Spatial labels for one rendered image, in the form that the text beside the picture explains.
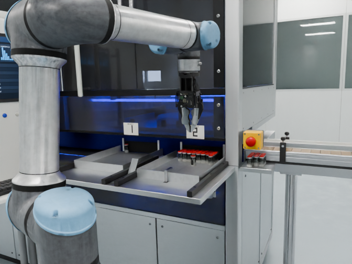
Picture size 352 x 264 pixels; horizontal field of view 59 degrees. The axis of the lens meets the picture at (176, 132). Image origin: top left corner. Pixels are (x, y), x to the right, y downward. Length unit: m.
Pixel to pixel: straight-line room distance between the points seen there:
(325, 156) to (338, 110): 4.50
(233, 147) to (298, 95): 4.60
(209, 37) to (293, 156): 0.73
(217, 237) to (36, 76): 1.07
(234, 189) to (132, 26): 0.89
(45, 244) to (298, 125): 5.50
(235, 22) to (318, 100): 4.64
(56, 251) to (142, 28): 0.49
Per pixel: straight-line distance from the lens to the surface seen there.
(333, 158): 1.40
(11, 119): 1.66
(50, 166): 0.76
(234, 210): 1.42
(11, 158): 1.68
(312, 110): 5.89
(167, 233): 1.61
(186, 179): 1.12
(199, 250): 1.57
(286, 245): 1.60
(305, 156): 1.40
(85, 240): 0.67
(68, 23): 0.65
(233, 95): 1.31
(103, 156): 1.59
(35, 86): 0.74
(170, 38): 0.80
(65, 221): 0.64
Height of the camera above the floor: 1.24
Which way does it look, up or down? 9 degrees down
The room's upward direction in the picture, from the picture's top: 2 degrees counter-clockwise
